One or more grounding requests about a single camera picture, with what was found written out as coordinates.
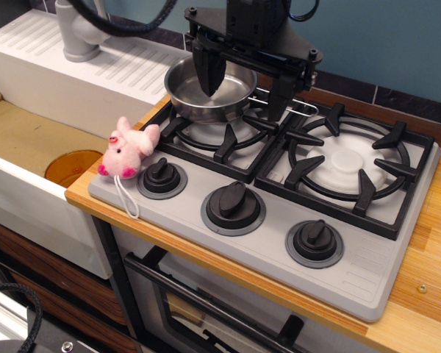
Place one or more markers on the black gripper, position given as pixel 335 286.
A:
pixel 257 35

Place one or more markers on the pink stuffed pig toy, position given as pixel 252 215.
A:
pixel 127 148

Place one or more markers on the stainless steel pan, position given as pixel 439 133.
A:
pixel 234 92

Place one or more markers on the black left burner grate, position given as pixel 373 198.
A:
pixel 235 149

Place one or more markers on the black burner grate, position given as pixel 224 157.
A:
pixel 366 173
pixel 235 149

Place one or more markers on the black left stove knob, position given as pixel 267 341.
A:
pixel 162 180

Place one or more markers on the black stove knob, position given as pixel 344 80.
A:
pixel 162 180
pixel 314 244
pixel 233 210

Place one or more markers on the black middle stove knob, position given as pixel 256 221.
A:
pixel 233 210

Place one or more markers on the black right burner grate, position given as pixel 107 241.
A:
pixel 366 173

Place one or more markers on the grey toy stove top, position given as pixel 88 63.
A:
pixel 360 283

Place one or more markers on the grey toy faucet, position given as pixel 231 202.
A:
pixel 81 39

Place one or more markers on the black right stove knob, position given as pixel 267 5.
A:
pixel 314 244

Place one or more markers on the orange plastic plate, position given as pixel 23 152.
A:
pixel 67 168

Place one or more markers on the white toy sink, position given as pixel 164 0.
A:
pixel 50 106

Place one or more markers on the wooden drawer front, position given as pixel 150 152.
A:
pixel 72 297

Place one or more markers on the oven door with handle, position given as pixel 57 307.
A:
pixel 207 313

